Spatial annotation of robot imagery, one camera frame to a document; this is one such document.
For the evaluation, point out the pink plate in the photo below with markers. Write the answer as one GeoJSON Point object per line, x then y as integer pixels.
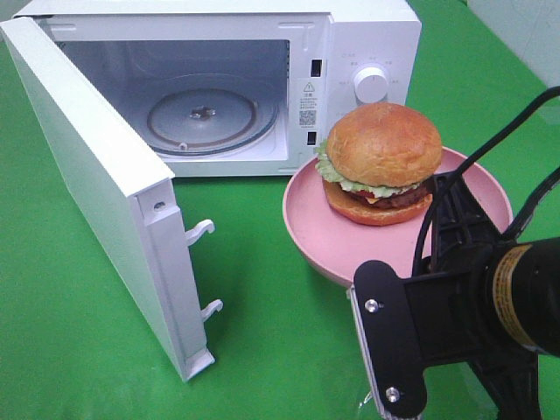
{"type": "Point", "coordinates": [335, 246]}

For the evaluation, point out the white microwave door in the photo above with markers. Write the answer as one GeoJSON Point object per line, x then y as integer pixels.
{"type": "Point", "coordinates": [123, 189]}

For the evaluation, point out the white microwave oven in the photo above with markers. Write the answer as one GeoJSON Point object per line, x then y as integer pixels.
{"type": "Point", "coordinates": [308, 51]}

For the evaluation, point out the glass microwave turntable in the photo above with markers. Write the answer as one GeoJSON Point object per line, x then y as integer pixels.
{"type": "Point", "coordinates": [210, 113]}

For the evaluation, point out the green table cloth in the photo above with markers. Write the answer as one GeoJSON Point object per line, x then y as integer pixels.
{"type": "Point", "coordinates": [75, 346]}

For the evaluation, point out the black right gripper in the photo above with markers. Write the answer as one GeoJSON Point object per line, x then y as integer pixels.
{"type": "Point", "coordinates": [481, 304]}

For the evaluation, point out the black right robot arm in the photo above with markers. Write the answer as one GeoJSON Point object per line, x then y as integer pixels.
{"type": "Point", "coordinates": [441, 183]}

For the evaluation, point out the upper white microwave knob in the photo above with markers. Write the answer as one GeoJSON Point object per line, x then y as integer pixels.
{"type": "Point", "coordinates": [370, 84]}

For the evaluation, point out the burger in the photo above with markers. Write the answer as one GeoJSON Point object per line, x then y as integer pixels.
{"type": "Point", "coordinates": [377, 162]}

